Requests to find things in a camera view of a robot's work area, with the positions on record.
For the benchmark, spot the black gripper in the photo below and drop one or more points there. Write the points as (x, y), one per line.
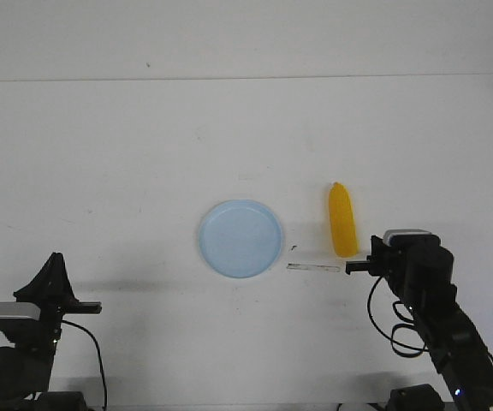
(388, 263)
(52, 313)

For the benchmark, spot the yellow corn cob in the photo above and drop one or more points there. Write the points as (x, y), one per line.
(342, 222)

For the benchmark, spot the light blue round plate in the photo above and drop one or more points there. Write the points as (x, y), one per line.
(240, 239)

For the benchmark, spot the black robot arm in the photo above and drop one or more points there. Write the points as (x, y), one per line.
(26, 368)
(418, 270)

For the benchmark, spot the clear tape strip horizontal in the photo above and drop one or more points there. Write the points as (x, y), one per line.
(312, 267)

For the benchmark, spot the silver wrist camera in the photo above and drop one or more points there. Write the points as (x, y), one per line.
(396, 237)
(13, 314)

